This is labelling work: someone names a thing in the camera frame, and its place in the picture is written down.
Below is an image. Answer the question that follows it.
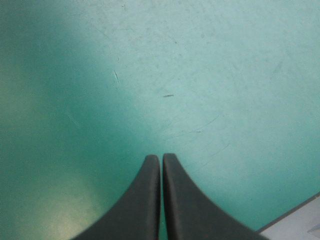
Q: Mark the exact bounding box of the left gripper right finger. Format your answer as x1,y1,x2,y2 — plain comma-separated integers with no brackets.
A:
162,152,272,240

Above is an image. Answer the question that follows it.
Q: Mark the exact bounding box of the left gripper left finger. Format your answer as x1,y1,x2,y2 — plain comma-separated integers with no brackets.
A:
79,154,161,240

